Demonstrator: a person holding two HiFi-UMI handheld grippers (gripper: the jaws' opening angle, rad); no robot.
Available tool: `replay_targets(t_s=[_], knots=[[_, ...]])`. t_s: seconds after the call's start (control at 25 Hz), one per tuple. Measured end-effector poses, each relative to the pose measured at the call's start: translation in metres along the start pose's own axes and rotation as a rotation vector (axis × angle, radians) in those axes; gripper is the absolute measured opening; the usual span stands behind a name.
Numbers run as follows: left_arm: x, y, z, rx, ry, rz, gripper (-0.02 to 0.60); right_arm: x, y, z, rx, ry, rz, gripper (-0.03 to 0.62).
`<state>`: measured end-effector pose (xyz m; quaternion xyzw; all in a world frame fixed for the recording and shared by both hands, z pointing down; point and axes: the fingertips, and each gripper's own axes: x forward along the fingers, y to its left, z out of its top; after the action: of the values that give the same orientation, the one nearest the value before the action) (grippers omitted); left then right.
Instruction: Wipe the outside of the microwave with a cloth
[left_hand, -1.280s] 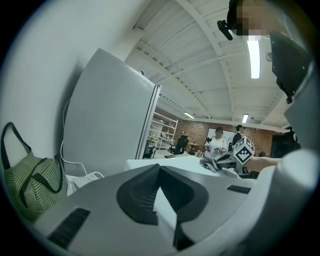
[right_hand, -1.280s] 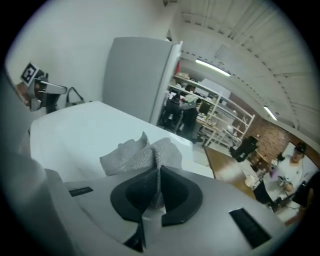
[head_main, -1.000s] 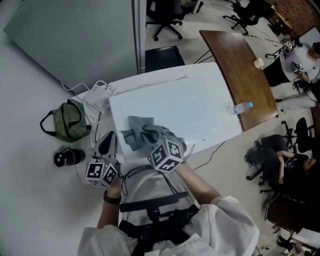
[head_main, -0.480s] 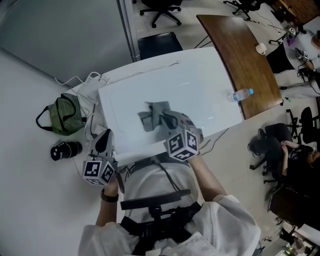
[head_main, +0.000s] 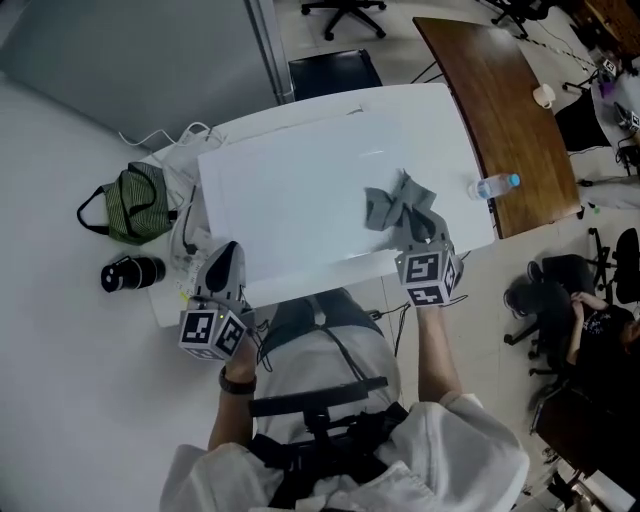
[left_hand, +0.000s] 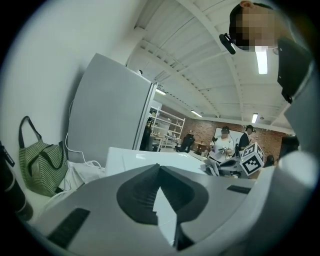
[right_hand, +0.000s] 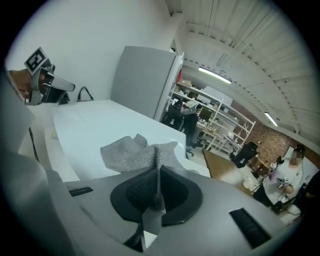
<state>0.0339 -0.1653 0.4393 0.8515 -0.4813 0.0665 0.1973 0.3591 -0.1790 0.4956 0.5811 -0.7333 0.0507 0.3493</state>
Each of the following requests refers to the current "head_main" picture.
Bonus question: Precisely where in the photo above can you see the white cup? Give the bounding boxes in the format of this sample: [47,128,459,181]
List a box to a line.
[532,83,557,110]

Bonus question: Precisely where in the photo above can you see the person's right forearm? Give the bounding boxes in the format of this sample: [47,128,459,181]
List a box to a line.
[413,302,464,407]

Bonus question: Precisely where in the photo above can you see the person's white shirt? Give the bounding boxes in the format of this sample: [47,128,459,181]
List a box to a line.
[159,324,531,512]

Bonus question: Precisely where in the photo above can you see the brown wooden table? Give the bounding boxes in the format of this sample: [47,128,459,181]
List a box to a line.
[412,16,584,240]

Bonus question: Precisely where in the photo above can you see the person's grey trousers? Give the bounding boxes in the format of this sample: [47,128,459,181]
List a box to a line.
[262,287,386,351]

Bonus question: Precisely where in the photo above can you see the grey cloth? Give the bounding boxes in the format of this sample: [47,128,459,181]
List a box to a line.
[363,169,439,234]

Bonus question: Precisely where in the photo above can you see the white power strip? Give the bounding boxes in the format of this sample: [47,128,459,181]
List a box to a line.
[177,122,226,149]

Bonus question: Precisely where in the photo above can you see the black office chair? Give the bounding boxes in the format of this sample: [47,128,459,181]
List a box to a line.
[554,89,614,154]
[299,0,389,42]
[589,227,640,306]
[492,0,556,40]

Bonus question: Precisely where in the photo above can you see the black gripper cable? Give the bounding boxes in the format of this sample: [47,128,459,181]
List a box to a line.
[369,294,469,359]

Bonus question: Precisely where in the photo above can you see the clear plastic water bottle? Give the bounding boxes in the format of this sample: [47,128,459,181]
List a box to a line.
[467,172,522,201]

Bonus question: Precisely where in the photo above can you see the white plastic bag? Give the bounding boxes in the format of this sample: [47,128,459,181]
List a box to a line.
[149,144,226,301]

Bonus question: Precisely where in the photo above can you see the person's left forearm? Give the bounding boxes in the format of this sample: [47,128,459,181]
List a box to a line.
[207,339,259,451]

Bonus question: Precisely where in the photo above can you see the white power cable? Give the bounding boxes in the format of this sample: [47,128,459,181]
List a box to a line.
[118,128,186,151]

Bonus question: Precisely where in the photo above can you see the green striped bag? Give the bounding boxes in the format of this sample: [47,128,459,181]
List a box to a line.
[76,162,179,246]

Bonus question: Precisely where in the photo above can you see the black square chair seat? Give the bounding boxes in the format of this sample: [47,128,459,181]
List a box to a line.
[288,48,384,104]

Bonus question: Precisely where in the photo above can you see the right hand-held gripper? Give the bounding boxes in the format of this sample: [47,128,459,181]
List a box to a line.
[394,207,465,309]

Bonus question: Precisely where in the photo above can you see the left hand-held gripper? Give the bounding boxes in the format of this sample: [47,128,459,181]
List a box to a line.
[178,241,255,362]

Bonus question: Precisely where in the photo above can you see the dark wristwatch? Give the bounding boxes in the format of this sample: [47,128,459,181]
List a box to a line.
[218,366,259,396]

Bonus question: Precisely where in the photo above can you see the black chest camera mount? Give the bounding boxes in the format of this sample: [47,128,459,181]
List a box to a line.
[247,375,416,506]

